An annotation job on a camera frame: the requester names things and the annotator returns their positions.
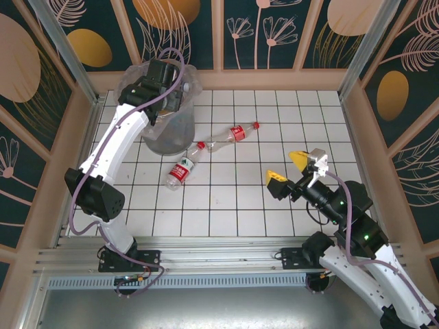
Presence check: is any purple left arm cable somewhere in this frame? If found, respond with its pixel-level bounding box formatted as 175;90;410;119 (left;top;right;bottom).
68;47;189;299

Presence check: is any grey metal base panel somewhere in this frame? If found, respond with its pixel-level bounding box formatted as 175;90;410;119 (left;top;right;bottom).
20;273;426;329

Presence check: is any aluminium side rail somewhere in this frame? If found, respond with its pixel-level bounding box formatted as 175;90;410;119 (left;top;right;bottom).
51;95;106;249
339;94;395;246

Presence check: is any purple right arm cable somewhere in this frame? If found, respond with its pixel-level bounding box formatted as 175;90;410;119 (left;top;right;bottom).
324;171;439;321

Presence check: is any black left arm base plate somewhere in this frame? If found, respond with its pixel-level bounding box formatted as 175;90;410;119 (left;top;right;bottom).
98;245;162;273

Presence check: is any aluminium corner post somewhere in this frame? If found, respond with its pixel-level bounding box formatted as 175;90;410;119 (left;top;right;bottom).
27;0;106;106
337;0;401;102

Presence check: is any aluminium mounting rail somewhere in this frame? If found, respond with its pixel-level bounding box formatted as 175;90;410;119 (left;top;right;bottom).
32;238;407;275

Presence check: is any water bottle red white label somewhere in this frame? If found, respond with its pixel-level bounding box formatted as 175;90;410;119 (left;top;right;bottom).
165;141;207;191

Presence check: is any perforated grey cable tray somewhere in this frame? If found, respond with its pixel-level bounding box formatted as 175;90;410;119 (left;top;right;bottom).
46;276;330;291

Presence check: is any clear cola bottle red label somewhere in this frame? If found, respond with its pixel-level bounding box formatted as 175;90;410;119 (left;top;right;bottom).
206;121;261;152

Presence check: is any grey metal mesh bin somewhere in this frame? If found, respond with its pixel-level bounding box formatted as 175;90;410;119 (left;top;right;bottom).
115;63;202;155

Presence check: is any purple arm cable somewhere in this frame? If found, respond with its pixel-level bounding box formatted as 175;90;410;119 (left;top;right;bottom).
68;47;189;299
324;171;439;321

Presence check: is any clear plastic bin liner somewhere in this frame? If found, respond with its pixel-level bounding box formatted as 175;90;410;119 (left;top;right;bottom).
115;61;202;141

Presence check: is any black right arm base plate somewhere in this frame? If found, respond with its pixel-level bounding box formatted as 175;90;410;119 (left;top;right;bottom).
280;247;311;271

